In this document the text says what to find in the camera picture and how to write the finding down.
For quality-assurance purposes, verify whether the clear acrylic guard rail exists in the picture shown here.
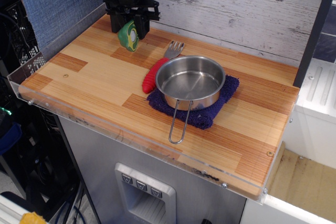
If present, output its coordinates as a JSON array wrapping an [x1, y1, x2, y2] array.
[[8, 15, 299, 202]]

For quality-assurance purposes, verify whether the green toy pepper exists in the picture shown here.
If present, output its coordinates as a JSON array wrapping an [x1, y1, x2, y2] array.
[[118, 19, 139, 52]]

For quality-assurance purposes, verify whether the purple cloth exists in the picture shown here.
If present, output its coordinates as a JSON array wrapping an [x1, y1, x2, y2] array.
[[147, 75, 240, 130]]

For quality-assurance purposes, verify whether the stainless steel pot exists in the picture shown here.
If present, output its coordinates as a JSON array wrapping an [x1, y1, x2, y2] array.
[[155, 56, 226, 144]]

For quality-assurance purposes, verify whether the grey water dispenser panel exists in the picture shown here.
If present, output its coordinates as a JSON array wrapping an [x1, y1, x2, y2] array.
[[114, 163, 176, 223]]

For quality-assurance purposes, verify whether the black plastic crate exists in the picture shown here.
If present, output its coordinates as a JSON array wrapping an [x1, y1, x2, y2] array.
[[4, 1, 40, 65]]

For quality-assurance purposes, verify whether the blue fabric panel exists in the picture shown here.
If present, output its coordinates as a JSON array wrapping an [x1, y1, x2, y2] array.
[[22, 0, 105, 52]]

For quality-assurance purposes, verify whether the white toy sink unit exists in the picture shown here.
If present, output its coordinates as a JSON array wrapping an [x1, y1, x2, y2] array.
[[241, 59, 335, 223]]

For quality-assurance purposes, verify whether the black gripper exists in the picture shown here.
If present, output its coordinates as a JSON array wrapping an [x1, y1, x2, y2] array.
[[103, 0, 160, 40]]

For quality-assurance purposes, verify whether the dark vertical post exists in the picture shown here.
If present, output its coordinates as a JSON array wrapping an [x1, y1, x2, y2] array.
[[293, 0, 333, 88]]

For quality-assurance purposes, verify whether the silver toy fridge cabinet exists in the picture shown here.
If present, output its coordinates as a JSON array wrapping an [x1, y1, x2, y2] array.
[[60, 118, 246, 223]]

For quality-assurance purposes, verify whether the fork with red handle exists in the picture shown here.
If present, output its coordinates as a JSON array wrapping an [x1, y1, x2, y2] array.
[[142, 41, 184, 93]]

